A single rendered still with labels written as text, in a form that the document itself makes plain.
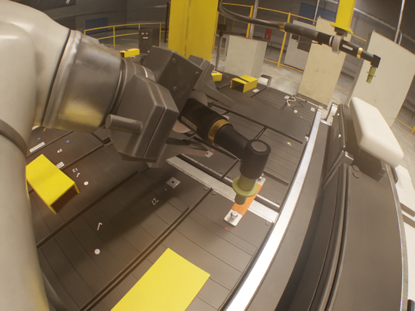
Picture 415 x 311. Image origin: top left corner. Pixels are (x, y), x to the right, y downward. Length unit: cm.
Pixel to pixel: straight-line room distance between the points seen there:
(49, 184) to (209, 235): 32
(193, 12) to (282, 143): 44
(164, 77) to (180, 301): 26
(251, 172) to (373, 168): 39
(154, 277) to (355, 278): 25
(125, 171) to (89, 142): 17
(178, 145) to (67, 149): 36
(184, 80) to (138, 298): 27
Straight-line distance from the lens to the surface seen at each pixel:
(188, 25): 28
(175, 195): 39
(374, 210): 40
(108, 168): 45
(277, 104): 88
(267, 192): 44
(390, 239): 39
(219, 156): 49
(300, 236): 41
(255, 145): 25
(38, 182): 45
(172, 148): 27
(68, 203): 42
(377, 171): 57
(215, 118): 28
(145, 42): 642
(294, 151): 58
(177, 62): 21
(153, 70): 21
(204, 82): 25
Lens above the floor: 130
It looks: 39 degrees down
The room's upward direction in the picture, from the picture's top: 8 degrees clockwise
